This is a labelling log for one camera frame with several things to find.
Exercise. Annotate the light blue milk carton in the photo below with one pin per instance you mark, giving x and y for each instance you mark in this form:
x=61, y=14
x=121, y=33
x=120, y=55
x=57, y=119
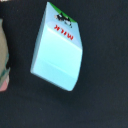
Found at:
x=58, y=49

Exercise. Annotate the beige striped placemat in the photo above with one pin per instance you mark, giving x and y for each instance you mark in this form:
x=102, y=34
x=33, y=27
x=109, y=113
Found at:
x=4, y=57

